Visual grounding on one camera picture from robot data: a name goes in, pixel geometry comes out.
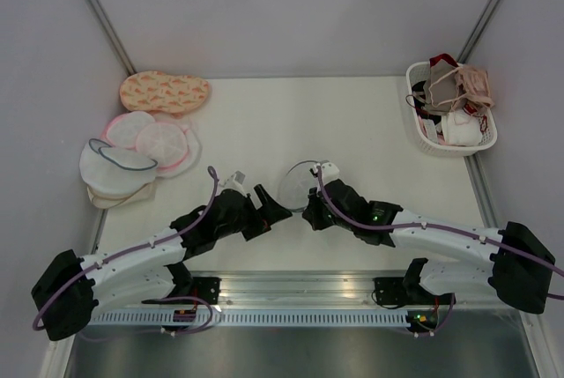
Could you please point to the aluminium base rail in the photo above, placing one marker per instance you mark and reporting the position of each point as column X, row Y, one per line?
column 291, row 285

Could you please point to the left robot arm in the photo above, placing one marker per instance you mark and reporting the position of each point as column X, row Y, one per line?
column 188, row 236

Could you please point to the aluminium corner post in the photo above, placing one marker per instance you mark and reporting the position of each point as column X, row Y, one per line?
column 478, row 30
column 115, row 43

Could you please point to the left aluminium corner post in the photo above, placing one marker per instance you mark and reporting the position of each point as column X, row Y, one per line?
column 115, row 43

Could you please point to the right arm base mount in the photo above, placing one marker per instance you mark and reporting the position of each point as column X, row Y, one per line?
column 395, row 292

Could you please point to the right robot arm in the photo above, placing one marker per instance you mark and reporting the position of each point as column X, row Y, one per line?
column 510, row 263

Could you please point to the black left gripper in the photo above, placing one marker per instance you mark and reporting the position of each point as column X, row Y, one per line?
column 270, row 210

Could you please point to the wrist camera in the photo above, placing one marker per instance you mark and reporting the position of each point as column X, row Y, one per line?
column 325, row 171
column 235, row 182

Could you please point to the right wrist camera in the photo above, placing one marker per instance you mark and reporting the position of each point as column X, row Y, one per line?
column 325, row 171

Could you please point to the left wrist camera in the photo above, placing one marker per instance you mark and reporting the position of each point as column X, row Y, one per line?
column 235, row 182

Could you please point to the orange carrot print laundry bag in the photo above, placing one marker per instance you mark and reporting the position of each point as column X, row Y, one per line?
column 156, row 91

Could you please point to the white slotted cable duct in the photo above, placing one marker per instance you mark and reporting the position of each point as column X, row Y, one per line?
column 256, row 317

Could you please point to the white mesh blue-trimmed laundry bag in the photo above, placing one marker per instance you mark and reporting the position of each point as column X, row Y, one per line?
column 293, row 188

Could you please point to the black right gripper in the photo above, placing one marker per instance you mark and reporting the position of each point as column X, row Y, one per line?
column 311, row 212

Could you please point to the pile of bras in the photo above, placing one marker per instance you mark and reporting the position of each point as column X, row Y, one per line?
column 454, row 96

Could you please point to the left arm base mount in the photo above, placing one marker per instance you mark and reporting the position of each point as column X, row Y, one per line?
column 203, row 288

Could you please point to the beige cloth bag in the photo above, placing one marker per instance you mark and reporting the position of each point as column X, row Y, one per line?
column 123, row 197

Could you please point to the white plastic basket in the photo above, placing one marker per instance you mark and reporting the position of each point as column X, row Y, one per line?
column 449, row 109

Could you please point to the pink-trimmed white mesh laundry bag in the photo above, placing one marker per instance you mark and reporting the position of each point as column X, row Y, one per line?
column 172, row 143

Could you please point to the right aluminium corner post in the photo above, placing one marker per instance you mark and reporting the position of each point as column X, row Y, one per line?
column 478, row 30

